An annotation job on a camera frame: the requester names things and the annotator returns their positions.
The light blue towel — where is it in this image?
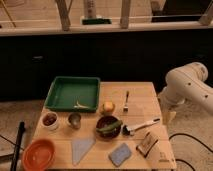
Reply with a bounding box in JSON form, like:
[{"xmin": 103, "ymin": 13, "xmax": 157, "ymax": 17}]
[{"xmin": 72, "ymin": 137, "xmax": 96, "ymax": 165}]

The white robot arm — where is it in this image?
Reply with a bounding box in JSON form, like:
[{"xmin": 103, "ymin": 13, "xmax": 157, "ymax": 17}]
[{"xmin": 158, "ymin": 62, "xmax": 213, "ymax": 125}]

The green plastic tray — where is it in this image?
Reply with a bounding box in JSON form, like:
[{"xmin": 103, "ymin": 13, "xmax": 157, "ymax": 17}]
[{"xmin": 45, "ymin": 76, "xmax": 100, "ymax": 113}]

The small white object in tray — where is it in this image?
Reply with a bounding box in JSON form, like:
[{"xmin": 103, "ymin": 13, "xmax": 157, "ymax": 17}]
[{"xmin": 74, "ymin": 101, "xmax": 89, "ymax": 109}]

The yellow apple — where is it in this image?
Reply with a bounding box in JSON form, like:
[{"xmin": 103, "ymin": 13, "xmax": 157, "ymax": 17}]
[{"xmin": 100, "ymin": 101, "xmax": 115, "ymax": 115}]

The metal fork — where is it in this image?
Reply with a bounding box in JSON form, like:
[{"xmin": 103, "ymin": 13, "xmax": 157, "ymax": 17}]
[{"xmin": 123, "ymin": 91, "xmax": 129, "ymax": 112}]

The dark bowl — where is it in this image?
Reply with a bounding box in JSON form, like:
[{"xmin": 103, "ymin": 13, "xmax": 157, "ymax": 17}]
[{"xmin": 95, "ymin": 116, "xmax": 123, "ymax": 139}]

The green cucumber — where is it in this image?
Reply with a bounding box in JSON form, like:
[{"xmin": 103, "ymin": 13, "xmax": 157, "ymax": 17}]
[{"xmin": 96, "ymin": 120, "xmax": 123, "ymax": 133}]

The small metal cup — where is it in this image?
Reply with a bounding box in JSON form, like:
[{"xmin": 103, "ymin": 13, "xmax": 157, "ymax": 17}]
[{"xmin": 68, "ymin": 113, "xmax": 81, "ymax": 129}]

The green base stand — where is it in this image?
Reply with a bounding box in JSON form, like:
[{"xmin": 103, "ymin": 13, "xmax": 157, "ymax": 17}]
[{"xmin": 82, "ymin": 18, "xmax": 111, "ymax": 25}]

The small white bowl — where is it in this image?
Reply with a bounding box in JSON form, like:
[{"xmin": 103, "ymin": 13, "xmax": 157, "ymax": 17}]
[{"xmin": 42, "ymin": 112, "xmax": 59, "ymax": 131}]

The blue sponge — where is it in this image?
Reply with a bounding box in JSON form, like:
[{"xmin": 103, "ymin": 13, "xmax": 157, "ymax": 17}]
[{"xmin": 108, "ymin": 143, "xmax": 132, "ymax": 167}]

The brown white box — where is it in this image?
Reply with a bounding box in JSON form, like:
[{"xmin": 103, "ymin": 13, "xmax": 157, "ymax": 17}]
[{"xmin": 136, "ymin": 132, "xmax": 158, "ymax": 157}]

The black pole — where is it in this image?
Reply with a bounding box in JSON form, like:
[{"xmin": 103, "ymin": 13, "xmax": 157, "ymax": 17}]
[{"xmin": 10, "ymin": 121, "xmax": 25, "ymax": 171}]

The orange plastic bowl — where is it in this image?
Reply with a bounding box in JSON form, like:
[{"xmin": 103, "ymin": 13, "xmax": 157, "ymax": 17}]
[{"xmin": 22, "ymin": 139, "xmax": 55, "ymax": 171}]

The black cable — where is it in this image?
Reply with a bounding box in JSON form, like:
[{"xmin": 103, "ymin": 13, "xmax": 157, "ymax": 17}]
[{"xmin": 168, "ymin": 132, "xmax": 213, "ymax": 171}]

